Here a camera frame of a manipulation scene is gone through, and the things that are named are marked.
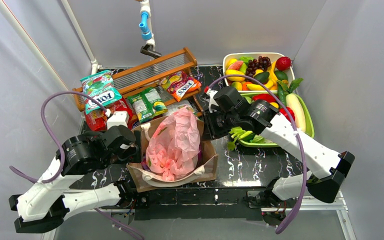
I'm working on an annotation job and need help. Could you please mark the white radish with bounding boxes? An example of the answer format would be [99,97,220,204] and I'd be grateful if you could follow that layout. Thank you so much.
[285,93,307,132]

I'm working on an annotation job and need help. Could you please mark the red chili pepper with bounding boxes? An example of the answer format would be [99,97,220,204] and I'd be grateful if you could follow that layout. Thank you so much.
[251,93,277,103]

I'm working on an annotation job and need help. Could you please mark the green vegetable tray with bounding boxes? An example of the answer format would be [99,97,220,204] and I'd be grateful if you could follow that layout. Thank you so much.
[237,91,315,148]

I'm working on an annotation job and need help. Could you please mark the aluminium frame rail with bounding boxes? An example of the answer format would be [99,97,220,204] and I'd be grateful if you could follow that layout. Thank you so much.
[41,187,357,240]

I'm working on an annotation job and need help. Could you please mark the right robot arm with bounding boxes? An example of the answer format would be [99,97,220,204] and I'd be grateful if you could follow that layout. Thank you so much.
[203,86,355,203]

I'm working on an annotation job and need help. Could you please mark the white pipe with blue valve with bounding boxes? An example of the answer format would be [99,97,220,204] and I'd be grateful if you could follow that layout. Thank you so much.
[137,0,162,59]

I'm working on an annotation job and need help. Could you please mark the red bell pepper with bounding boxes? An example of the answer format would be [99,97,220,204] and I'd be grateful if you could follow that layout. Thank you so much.
[279,107,296,123]

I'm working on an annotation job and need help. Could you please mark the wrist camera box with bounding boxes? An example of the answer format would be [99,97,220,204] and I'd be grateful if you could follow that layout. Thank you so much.
[105,109,130,130]
[202,86,219,113]

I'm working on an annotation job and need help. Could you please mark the white fruit tray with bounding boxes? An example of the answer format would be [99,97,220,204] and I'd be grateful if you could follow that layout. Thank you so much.
[222,52,296,92]

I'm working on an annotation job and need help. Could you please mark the white wall conduit pipe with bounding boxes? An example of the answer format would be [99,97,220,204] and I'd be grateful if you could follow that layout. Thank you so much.
[0,0,100,110]

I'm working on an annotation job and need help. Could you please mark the red snack bag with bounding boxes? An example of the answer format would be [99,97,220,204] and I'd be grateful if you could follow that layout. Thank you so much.
[84,98,134,132]

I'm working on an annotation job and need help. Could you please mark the green lemon snack bag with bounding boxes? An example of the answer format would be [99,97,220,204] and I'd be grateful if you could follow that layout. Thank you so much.
[127,87,168,124]

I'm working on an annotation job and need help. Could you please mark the green Chuba snack bag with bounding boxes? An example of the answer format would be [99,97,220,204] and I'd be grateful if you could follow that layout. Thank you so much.
[163,100,196,116]

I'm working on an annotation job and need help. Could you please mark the pink plastic grocery bag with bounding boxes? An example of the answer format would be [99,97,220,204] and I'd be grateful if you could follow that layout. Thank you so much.
[145,107,201,182]

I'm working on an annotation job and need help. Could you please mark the wooden rack with glass shelves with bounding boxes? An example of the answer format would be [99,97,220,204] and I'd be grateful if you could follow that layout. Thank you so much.
[73,47,201,128]

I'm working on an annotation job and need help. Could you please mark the green Fox's mint candy bag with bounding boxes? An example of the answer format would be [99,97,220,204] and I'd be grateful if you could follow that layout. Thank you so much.
[80,70,122,107]

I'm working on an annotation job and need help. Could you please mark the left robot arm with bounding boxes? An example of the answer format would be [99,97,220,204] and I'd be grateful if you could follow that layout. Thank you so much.
[8,111,140,234]

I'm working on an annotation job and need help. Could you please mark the orange Fox's fruits candy bag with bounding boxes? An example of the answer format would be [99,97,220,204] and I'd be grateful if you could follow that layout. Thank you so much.
[159,71,202,102]

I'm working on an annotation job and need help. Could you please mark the green cucumber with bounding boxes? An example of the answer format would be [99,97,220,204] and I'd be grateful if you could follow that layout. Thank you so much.
[277,83,287,106]

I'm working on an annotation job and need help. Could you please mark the dark grape bunch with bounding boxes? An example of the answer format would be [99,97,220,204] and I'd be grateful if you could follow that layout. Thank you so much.
[244,55,272,77]

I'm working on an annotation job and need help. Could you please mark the yellow mango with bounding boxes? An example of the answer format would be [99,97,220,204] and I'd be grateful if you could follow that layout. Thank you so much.
[225,69,246,82]

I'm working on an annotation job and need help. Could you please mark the red apple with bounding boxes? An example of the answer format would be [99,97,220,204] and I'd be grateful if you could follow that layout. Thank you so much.
[275,56,292,71]

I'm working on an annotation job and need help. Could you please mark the green avocado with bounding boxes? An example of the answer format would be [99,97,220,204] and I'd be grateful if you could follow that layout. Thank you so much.
[253,71,270,85]

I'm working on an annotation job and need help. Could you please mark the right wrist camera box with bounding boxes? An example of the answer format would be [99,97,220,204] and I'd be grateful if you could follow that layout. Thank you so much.
[202,86,219,113]

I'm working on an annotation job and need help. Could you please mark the yellow banana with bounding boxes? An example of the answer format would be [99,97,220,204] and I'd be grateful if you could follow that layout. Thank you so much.
[246,80,274,91]

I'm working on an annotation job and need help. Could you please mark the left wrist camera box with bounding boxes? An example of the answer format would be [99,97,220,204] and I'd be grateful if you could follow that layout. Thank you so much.
[105,109,130,130]

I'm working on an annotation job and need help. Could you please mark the brown burlap tote bag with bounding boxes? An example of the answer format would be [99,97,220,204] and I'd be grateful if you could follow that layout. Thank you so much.
[126,117,219,193]

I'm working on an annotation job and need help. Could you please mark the green celery stalks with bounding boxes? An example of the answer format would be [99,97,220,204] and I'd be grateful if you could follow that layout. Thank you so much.
[227,127,265,151]

